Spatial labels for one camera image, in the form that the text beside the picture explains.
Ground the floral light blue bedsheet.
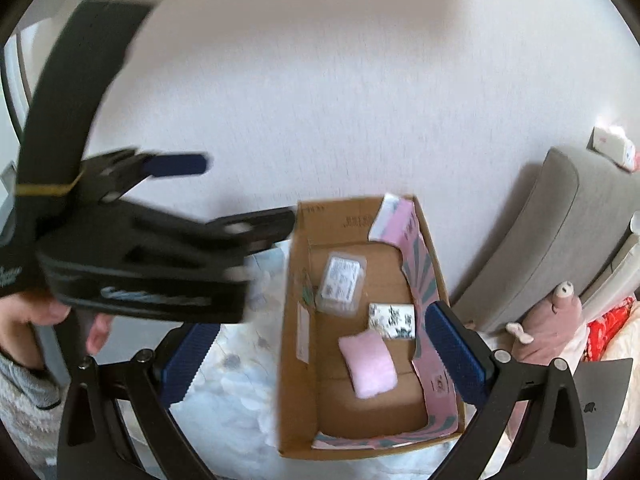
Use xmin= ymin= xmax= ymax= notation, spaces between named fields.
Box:
xmin=109 ymin=244 xmax=452 ymax=480

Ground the red patterned cloth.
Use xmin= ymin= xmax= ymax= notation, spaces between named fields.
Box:
xmin=584 ymin=295 xmax=637 ymax=362

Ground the white floral patterned box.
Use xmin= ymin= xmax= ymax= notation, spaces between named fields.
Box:
xmin=368 ymin=304 xmax=416 ymax=340

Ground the grey knitted sleeve forearm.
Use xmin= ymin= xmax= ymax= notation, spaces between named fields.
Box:
xmin=1 ymin=354 xmax=64 ymax=469

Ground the pink lined cardboard box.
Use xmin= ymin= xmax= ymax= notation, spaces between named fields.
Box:
xmin=278 ymin=194 xmax=465 ymax=460

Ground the white tissue pack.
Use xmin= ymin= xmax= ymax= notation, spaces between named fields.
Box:
xmin=592 ymin=125 xmax=638 ymax=172

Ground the pink fluffy pouch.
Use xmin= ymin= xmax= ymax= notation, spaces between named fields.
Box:
xmin=338 ymin=330 xmax=398 ymax=400

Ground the pink plush toy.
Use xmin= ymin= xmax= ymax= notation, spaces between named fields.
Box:
xmin=504 ymin=280 xmax=591 ymax=441

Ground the grey apple laptop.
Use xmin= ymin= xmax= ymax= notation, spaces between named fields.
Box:
xmin=574 ymin=358 xmax=634 ymax=469

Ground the person's left hand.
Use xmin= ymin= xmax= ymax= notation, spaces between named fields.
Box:
xmin=0 ymin=292 xmax=70 ymax=370

